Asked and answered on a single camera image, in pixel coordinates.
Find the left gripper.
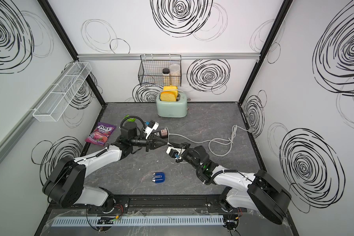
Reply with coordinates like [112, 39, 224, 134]
[130, 135, 167, 153]

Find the black power strip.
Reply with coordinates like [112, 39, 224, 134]
[153, 131, 168, 138]

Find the pink USB charger adapter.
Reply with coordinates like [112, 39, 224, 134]
[160, 128, 169, 138]

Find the white USB charging cable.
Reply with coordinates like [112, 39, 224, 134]
[164, 126, 189, 154]

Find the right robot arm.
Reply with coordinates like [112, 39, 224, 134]
[173, 146, 292, 225]

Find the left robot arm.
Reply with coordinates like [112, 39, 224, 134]
[42, 119, 167, 214]

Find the green candy packet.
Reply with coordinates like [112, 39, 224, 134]
[124, 115, 136, 122]

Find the purple Fox's candy bag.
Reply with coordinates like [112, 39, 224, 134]
[85, 122, 117, 146]

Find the mint green toaster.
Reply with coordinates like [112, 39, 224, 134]
[156, 90, 188, 118]

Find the yellow sponge toast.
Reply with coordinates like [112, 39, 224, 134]
[160, 86, 178, 102]

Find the dark lid spice jar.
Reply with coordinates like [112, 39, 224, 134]
[162, 68, 171, 87]

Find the white lid plastic jar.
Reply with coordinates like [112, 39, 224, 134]
[169, 64, 181, 87]

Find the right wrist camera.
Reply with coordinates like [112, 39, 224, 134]
[166, 147, 183, 163]

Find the white power strip cord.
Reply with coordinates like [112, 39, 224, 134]
[168, 125, 251, 157]

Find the grey slotted cable duct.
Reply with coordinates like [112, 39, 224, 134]
[51, 215, 224, 228]

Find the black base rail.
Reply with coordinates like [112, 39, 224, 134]
[48, 194, 285, 214]

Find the black wire basket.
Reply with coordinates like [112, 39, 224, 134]
[138, 54, 182, 87]

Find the white wire wall shelf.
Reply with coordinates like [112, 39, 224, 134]
[32, 62, 92, 122]

